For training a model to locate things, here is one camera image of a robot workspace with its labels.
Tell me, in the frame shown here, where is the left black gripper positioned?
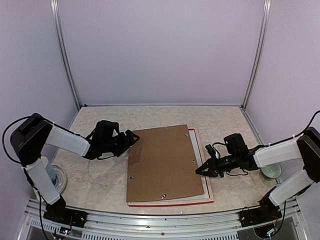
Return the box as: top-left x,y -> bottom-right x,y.
101,129 -> 140,157

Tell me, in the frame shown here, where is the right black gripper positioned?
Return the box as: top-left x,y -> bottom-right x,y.
196,152 -> 240,178

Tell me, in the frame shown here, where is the red wooden picture frame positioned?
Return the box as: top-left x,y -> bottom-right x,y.
127,127 -> 214,208

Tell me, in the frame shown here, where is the cat photo print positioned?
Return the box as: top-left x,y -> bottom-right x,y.
149,128 -> 214,206

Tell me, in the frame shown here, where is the brown backing board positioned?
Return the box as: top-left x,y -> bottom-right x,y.
126,124 -> 205,203

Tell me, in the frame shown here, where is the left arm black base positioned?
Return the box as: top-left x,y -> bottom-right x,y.
43,208 -> 88,228

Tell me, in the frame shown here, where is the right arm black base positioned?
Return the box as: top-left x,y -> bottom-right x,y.
238,207 -> 283,228

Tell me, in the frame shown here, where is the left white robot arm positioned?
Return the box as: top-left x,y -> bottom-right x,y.
1,113 -> 140,223

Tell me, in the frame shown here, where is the green ceramic bowl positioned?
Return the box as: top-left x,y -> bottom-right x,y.
260,163 -> 282,180

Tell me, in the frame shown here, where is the light blue mug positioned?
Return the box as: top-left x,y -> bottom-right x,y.
41,156 -> 57,186

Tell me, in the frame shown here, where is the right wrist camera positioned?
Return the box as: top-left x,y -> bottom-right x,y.
205,144 -> 217,159

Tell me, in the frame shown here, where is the front aluminium rail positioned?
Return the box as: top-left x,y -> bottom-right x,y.
16,196 -> 312,240

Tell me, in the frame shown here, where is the left aluminium corner post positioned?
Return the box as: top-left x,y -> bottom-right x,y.
50,0 -> 82,111

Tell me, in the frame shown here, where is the aluminium corner post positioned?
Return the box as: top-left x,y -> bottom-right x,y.
50,0 -> 82,111
241,0 -> 272,112

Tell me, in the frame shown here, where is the right aluminium corner post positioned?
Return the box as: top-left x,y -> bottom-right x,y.
241,0 -> 272,112

